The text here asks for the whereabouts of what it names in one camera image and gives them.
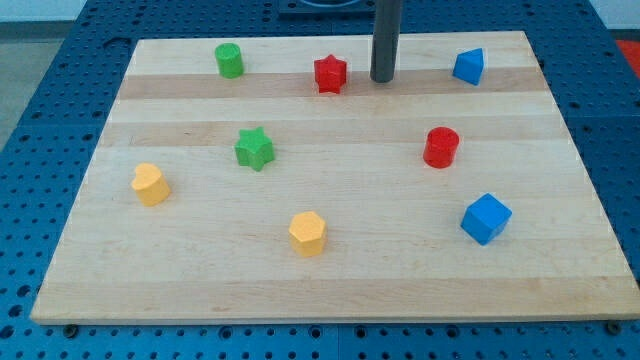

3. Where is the blue triangular prism block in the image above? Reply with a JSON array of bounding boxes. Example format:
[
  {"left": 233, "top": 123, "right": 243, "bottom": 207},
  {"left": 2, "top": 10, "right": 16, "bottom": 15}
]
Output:
[{"left": 452, "top": 48, "right": 484, "bottom": 86}]

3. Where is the yellow hexagon block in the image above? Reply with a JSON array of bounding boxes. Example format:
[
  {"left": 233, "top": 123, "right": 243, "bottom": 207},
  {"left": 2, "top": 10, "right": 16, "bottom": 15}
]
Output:
[{"left": 289, "top": 211, "right": 327, "bottom": 257}]

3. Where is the blue cube block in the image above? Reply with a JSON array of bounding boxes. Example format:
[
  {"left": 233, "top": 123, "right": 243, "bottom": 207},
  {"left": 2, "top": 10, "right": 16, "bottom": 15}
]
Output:
[{"left": 461, "top": 193, "right": 512, "bottom": 246}]

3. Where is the red cylinder block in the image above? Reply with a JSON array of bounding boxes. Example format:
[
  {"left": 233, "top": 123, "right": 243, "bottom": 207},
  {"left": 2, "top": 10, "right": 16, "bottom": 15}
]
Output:
[{"left": 423, "top": 127, "right": 460, "bottom": 169}]

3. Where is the red star block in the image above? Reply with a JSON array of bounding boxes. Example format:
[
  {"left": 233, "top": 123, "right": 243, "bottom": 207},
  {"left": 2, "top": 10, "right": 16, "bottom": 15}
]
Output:
[{"left": 314, "top": 54, "right": 347, "bottom": 94}]

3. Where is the yellow heart block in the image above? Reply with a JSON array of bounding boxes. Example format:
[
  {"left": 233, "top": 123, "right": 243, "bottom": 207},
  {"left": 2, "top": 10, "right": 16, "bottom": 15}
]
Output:
[{"left": 131, "top": 163, "right": 171, "bottom": 207}]

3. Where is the green star block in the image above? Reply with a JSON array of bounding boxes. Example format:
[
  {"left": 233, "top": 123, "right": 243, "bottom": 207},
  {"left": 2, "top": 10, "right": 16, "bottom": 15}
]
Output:
[{"left": 234, "top": 127, "right": 275, "bottom": 172}]

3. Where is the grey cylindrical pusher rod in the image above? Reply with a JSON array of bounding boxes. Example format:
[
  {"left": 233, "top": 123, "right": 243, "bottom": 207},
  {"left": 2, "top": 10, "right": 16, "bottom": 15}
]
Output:
[{"left": 370, "top": 0, "right": 403, "bottom": 83}]

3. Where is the light wooden board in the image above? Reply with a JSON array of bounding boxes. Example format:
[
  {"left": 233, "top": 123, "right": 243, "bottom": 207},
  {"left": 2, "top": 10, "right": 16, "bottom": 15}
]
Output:
[{"left": 31, "top": 31, "right": 639, "bottom": 325}]

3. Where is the green cylinder block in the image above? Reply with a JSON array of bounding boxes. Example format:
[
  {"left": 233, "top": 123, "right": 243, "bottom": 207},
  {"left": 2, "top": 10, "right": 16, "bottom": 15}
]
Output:
[{"left": 214, "top": 43, "right": 244, "bottom": 79}]

